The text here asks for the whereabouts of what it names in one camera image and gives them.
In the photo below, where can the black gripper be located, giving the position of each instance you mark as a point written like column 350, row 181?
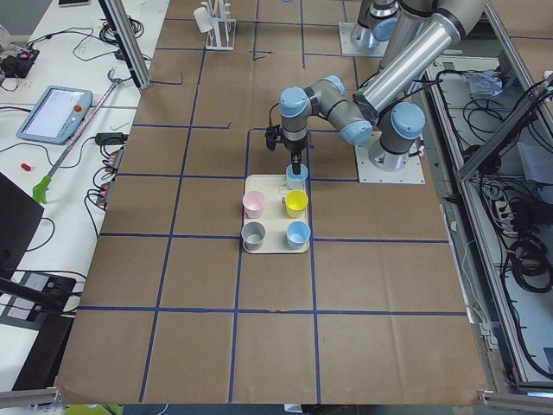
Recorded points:
column 295, row 148

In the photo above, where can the light blue cup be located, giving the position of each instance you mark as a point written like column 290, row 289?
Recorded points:
column 296, row 181
column 297, row 234

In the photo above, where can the white ikea cup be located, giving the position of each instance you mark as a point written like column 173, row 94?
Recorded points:
column 203, row 19

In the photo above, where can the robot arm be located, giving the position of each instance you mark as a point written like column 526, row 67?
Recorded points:
column 376, row 23
column 415, row 32

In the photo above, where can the yellow cup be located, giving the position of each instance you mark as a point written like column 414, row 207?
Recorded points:
column 296, row 202

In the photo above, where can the pink cup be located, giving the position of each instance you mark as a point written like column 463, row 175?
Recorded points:
column 253, row 204

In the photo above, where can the light blue cup front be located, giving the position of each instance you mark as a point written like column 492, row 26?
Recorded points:
column 297, row 234

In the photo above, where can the grey cup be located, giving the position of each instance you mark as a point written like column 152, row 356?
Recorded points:
column 253, row 234

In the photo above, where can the cream plastic tray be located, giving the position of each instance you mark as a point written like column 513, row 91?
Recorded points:
column 274, row 217

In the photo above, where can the blue teach pendant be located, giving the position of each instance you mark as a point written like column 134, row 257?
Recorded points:
column 56, row 116

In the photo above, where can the grabber reaching tool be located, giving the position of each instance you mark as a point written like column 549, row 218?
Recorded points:
column 39, row 190

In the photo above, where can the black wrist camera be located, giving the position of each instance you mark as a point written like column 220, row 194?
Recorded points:
column 273, row 136

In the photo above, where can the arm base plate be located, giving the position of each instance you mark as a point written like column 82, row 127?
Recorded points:
column 376, row 167
column 356, row 40

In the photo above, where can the white wire cup rack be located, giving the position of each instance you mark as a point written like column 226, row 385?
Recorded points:
column 222, row 36

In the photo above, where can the aluminium frame post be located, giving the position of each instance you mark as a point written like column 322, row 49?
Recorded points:
column 118, row 20

